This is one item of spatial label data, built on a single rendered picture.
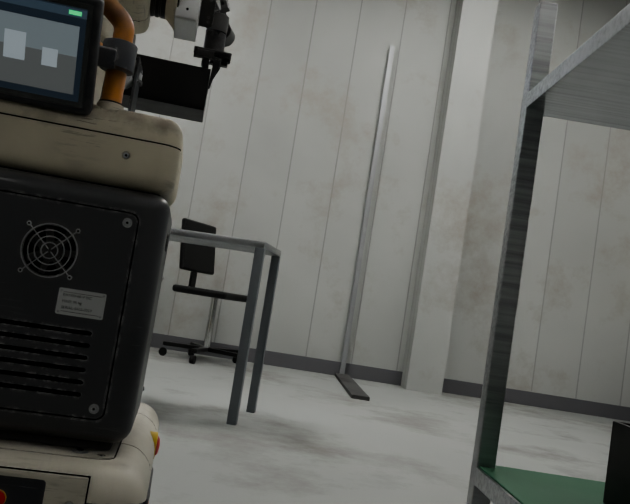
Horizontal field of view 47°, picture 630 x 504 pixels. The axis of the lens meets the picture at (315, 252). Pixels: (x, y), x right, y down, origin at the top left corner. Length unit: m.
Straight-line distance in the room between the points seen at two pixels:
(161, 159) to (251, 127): 5.31
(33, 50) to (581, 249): 6.03
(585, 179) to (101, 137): 6.03
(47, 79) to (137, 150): 0.16
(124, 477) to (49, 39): 0.64
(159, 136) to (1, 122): 0.23
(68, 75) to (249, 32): 5.59
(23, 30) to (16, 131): 0.15
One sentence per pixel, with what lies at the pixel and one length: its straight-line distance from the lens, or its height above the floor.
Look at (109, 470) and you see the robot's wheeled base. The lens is 1.12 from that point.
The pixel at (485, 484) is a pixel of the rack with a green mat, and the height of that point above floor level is 0.33.
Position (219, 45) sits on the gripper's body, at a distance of 2.05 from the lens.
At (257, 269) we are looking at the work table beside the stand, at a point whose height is 0.67.
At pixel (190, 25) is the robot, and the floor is 1.11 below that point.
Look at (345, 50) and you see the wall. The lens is 6.67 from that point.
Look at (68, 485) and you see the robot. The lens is 1.10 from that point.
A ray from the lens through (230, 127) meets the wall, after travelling 6.46.
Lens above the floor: 0.55
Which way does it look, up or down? 4 degrees up
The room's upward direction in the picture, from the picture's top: 9 degrees clockwise
